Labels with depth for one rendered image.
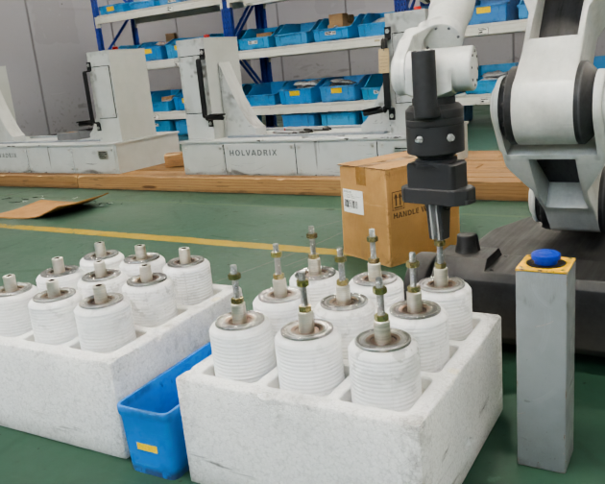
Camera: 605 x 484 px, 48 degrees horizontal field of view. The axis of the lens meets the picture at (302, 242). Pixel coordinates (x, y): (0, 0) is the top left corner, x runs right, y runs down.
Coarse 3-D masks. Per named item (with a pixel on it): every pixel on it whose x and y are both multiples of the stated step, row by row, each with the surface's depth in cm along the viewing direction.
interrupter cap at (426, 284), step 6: (420, 282) 111; (426, 282) 111; (432, 282) 112; (450, 282) 111; (456, 282) 110; (462, 282) 110; (426, 288) 108; (432, 288) 108; (438, 288) 108; (444, 288) 108; (450, 288) 108; (456, 288) 107; (462, 288) 108
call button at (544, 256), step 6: (534, 252) 97; (540, 252) 97; (546, 252) 96; (552, 252) 96; (558, 252) 96; (534, 258) 96; (540, 258) 95; (546, 258) 94; (552, 258) 94; (558, 258) 95; (540, 264) 96; (546, 264) 95; (552, 264) 95
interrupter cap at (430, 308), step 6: (426, 300) 103; (390, 306) 102; (396, 306) 102; (402, 306) 102; (426, 306) 101; (432, 306) 101; (438, 306) 100; (390, 312) 100; (396, 312) 100; (402, 312) 100; (408, 312) 100; (420, 312) 100; (426, 312) 99; (432, 312) 99; (438, 312) 98; (402, 318) 98; (408, 318) 97; (414, 318) 97; (420, 318) 97; (426, 318) 97
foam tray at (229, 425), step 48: (480, 336) 107; (192, 384) 101; (240, 384) 98; (432, 384) 93; (480, 384) 106; (192, 432) 104; (240, 432) 98; (288, 432) 94; (336, 432) 89; (384, 432) 85; (432, 432) 87; (480, 432) 107; (192, 480) 107; (240, 480) 101; (288, 480) 96; (336, 480) 92; (384, 480) 87; (432, 480) 88
